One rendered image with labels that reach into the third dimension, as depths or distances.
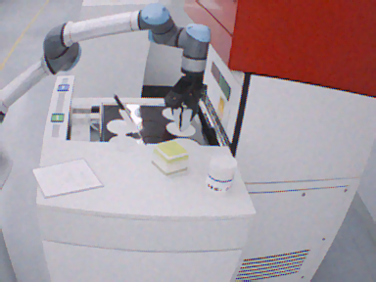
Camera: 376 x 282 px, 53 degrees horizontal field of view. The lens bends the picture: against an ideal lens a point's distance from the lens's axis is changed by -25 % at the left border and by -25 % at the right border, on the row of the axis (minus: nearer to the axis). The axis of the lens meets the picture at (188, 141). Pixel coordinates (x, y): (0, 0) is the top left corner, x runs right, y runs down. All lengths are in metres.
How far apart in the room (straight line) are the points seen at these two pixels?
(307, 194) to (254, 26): 0.74
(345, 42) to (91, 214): 1.03
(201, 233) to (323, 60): 0.71
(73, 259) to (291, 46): 0.97
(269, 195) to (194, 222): 0.54
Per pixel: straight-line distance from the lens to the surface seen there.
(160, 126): 1.72
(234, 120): 1.50
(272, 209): 1.77
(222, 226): 1.27
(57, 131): 1.53
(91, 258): 1.32
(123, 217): 1.20
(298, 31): 1.45
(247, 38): 1.39
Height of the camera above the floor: 1.72
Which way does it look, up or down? 30 degrees down
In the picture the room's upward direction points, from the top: 10 degrees clockwise
